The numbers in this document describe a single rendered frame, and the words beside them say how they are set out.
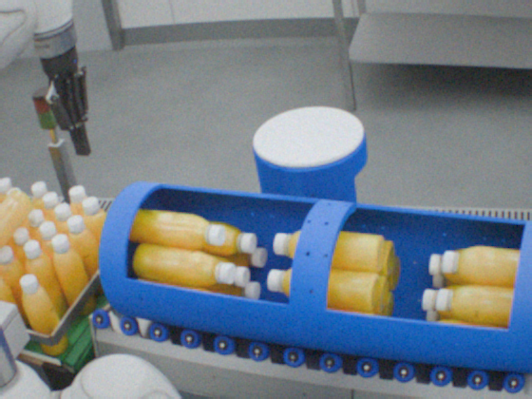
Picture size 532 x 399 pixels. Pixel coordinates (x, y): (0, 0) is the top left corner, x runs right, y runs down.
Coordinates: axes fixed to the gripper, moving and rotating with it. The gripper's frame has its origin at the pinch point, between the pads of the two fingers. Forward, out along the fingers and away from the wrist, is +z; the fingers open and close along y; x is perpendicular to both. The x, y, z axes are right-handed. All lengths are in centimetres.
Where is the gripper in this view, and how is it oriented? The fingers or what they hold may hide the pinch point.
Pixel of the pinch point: (80, 139)
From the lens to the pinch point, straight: 168.2
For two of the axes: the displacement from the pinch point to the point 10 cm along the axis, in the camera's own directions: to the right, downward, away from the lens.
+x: 9.2, 0.9, -3.8
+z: 1.5, 8.1, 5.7
